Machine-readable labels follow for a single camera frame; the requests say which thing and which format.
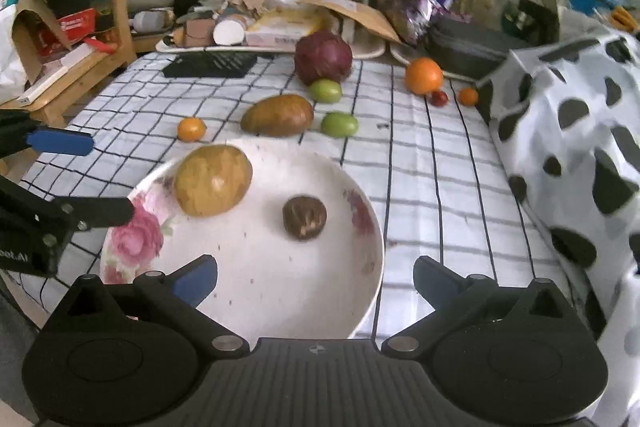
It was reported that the yellow potato-like fruit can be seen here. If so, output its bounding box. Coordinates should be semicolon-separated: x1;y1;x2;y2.
174;144;253;218

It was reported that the small orange tangerine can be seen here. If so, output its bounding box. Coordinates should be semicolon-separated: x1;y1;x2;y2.
177;117;207;143

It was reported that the dark brown round fruit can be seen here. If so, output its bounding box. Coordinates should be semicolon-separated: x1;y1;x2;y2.
282;195;328;242

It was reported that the small red fruit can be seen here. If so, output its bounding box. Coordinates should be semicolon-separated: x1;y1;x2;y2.
430;90;449;107

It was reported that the green fruit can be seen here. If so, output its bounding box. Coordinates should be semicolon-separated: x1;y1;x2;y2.
320;112;359;138
309;79;343;104

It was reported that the brown mango fruit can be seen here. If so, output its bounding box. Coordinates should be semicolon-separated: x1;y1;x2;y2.
240;94;314;138

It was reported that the wooden chair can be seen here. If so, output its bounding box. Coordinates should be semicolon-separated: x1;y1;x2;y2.
0;0;139;180

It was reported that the white floral plate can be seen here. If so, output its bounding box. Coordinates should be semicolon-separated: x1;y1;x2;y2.
100;138;384;343

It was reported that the checkered tablecloth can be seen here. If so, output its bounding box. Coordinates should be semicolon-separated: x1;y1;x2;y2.
6;53;572;340

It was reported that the small orange kumquat right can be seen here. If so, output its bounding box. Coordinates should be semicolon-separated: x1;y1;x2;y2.
458;88;480;107

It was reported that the cow print cloth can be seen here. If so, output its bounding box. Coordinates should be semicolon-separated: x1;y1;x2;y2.
477;27;639;426

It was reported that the large orange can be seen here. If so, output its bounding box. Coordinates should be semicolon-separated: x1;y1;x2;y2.
405;57;444;95

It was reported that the white cylinder bottle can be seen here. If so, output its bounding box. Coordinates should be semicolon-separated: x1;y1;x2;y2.
213;14;255;46

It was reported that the dark grey zipper case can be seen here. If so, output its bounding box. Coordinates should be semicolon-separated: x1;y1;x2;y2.
425;16;529;80

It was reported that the white oval tray right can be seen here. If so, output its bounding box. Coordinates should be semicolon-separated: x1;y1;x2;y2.
388;42;475;83

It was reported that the white oval tray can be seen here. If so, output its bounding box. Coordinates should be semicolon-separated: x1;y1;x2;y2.
155;27;386;61
388;42;475;83

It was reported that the white oval tray left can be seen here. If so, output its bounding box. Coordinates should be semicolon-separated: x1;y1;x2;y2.
155;27;386;61

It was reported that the yellow white box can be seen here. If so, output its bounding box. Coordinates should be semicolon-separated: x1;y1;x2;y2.
245;8;334;51

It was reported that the brown paper envelope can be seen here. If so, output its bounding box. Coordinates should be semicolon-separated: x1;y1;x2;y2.
296;0;400;43

